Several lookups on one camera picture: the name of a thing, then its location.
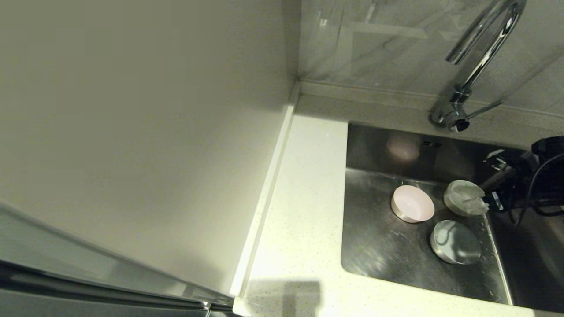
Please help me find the white bowl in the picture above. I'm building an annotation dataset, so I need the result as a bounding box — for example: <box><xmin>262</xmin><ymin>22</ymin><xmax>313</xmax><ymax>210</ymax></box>
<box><xmin>443</xmin><ymin>180</ymin><xmax>490</xmax><ymax>217</ymax></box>

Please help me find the pale blue bowl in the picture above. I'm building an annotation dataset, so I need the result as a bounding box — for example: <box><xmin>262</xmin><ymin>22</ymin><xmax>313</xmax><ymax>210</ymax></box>
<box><xmin>430</xmin><ymin>220</ymin><xmax>482</xmax><ymax>265</ymax></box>

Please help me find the pale pink bowl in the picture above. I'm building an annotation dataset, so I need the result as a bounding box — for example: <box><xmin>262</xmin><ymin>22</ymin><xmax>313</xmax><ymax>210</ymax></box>
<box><xmin>391</xmin><ymin>185</ymin><xmax>436</xmax><ymax>224</ymax></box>

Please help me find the stainless steel sink basin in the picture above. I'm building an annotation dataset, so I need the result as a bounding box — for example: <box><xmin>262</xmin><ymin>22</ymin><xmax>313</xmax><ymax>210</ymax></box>
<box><xmin>340</xmin><ymin>122</ymin><xmax>564</xmax><ymax>314</ymax></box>

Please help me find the chrome gooseneck faucet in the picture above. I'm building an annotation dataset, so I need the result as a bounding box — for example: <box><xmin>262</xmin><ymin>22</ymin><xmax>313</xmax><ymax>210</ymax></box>
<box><xmin>430</xmin><ymin>0</ymin><xmax>527</xmax><ymax>133</ymax></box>

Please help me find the white countertop upstand strip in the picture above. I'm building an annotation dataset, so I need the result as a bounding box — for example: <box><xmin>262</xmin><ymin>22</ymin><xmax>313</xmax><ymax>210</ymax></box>
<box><xmin>229</xmin><ymin>81</ymin><xmax>301</xmax><ymax>298</ymax></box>

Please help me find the stainless steel appliance door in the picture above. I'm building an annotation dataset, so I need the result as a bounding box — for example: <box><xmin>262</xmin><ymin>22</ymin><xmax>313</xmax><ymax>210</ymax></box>
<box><xmin>0</xmin><ymin>200</ymin><xmax>236</xmax><ymax>317</ymax></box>

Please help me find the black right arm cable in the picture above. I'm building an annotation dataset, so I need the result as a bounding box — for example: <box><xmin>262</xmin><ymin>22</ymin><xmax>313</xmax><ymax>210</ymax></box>
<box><xmin>507</xmin><ymin>152</ymin><xmax>564</xmax><ymax>226</ymax></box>

